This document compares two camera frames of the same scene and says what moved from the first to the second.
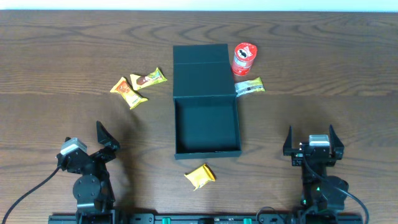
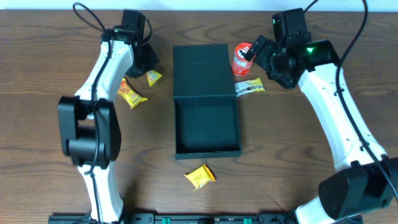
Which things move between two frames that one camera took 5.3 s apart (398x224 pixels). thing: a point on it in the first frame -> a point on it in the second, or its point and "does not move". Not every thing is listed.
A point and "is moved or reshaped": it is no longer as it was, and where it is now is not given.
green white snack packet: x=249 y=86 does not move
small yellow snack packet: x=201 y=176 does not move
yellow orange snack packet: x=130 y=97 does not move
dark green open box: x=206 y=109 does not move
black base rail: x=234 y=218 does not move
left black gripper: x=94 y=156 -> x=148 y=59
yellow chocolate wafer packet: x=139 y=81 is moved or reshaped
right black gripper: x=313 y=152 -> x=265 y=52
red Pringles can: x=244 y=54 does not move
